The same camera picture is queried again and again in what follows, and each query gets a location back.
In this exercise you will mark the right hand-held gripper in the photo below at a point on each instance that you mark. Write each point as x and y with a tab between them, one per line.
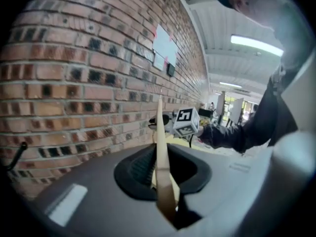
185	122

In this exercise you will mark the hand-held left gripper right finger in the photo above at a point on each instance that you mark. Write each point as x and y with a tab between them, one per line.
195	174

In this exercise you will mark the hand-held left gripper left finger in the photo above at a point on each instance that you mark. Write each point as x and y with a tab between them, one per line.
133	174

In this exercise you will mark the person's right forearm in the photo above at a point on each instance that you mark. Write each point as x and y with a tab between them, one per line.
222	138

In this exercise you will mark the black appliance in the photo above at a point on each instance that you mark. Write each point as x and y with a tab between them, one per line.
205	112

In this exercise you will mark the small white paper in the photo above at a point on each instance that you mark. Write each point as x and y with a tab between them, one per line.
158	62

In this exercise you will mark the white board on stand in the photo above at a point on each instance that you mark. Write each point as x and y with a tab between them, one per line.
220	102
237	108

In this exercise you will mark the white paper with red tape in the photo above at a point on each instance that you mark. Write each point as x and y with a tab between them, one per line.
165	46

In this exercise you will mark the long ceiling light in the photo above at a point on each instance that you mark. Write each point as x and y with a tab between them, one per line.
230	84
256	45

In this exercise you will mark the person's dark shirt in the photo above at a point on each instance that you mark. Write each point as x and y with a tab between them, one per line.
276	112

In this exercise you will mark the person's head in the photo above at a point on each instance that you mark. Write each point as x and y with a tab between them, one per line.
247	4

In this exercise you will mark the black wall box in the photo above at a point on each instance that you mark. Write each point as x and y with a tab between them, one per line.
170	69

